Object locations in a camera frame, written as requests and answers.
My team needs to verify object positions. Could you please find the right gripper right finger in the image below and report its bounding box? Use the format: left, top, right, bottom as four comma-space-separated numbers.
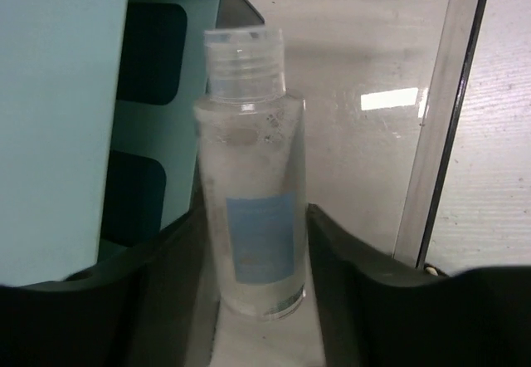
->
306, 204, 530, 366

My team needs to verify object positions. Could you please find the teal makeup organizer box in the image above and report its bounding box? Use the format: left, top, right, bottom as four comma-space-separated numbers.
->
1, 0, 221, 286

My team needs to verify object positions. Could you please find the clear acrylic box door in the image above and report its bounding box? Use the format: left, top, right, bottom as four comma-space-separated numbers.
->
215, 0, 497, 271

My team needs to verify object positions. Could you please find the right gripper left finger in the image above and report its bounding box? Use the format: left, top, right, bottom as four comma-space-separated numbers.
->
1, 208, 220, 366

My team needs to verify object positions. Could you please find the clear bottle blue label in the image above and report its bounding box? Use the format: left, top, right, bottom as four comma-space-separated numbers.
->
193, 26, 307, 321

